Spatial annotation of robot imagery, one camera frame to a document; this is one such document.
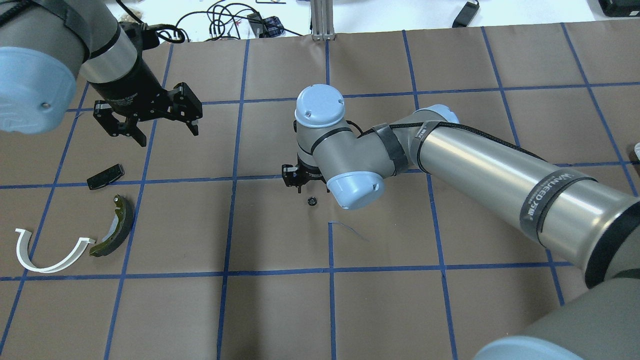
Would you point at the white curved plastic part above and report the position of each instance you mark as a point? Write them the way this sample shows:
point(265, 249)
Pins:
point(48, 260)

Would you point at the green brake shoe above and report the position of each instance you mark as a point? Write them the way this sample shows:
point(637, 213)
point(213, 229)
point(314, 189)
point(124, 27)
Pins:
point(119, 228)

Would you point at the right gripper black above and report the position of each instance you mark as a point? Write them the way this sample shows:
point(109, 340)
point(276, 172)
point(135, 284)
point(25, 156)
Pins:
point(291, 177)

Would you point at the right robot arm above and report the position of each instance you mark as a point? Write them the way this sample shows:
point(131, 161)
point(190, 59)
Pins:
point(593, 226)

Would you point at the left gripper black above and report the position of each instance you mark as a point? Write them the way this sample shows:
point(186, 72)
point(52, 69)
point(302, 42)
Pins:
point(127, 88)

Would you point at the aluminium frame post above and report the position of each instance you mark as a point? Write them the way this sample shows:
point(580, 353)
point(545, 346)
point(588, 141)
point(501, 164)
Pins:
point(322, 20)

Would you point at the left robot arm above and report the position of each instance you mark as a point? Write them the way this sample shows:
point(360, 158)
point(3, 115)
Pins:
point(47, 44)

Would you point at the black brake pad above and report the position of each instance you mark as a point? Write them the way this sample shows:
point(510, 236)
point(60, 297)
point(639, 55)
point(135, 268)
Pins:
point(105, 177)

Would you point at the black power adapter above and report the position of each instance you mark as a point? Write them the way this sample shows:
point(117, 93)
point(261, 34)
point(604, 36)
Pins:
point(466, 14)

